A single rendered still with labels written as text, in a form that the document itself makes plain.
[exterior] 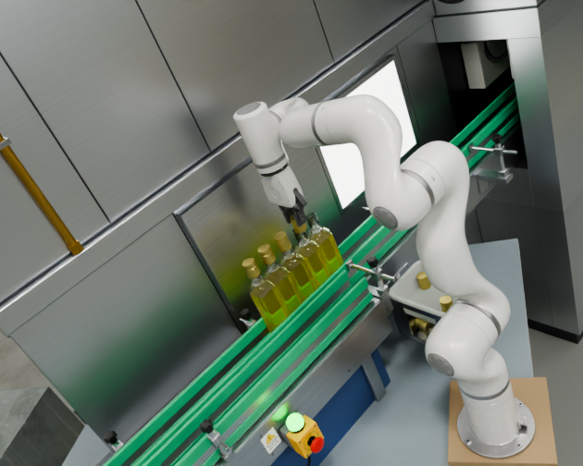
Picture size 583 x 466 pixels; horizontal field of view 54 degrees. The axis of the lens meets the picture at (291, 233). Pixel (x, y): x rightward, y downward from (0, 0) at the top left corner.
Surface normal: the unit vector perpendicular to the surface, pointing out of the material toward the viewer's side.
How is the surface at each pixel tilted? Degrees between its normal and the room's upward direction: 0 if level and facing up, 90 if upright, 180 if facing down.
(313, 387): 90
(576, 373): 0
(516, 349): 0
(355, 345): 90
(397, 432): 0
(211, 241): 90
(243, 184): 90
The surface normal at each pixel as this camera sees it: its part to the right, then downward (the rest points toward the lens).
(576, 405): -0.35, -0.78
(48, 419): 0.91, -0.16
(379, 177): -0.75, -0.17
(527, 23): -0.68, 0.59
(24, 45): 0.64, 0.20
